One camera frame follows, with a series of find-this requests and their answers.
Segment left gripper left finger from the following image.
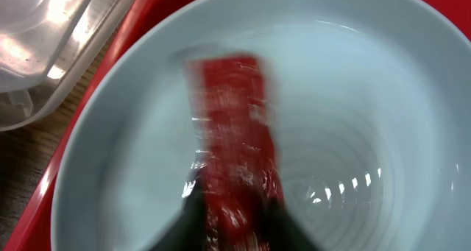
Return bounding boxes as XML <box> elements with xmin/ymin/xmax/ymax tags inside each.
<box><xmin>149</xmin><ymin>180</ymin><xmax>206</xmax><ymax>251</ymax></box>

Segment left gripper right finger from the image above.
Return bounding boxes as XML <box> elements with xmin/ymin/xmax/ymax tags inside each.
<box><xmin>263</xmin><ymin>199</ymin><xmax>322</xmax><ymax>251</ymax></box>

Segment red ketchup packet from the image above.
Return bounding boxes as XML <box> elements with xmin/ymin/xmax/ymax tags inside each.
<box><xmin>185</xmin><ymin>54</ymin><xmax>283</xmax><ymax>250</ymax></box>

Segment light blue plate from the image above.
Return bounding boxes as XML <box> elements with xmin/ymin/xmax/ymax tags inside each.
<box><xmin>51</xmin><ymin>0</ymin><xmax>470</xmax><ymax>251</ymax></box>

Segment clear plastic bin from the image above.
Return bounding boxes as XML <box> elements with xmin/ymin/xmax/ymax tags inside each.
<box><xmin>1</xmin><ymin>0</ymin><xmax>134</xmax><ymax>131</ymax></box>

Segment red serving tray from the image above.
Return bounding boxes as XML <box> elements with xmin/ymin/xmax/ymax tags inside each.
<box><xmin>3</xmin><ymin>0</ymin><xmax>471</xmax><ymax>251</ymax></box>

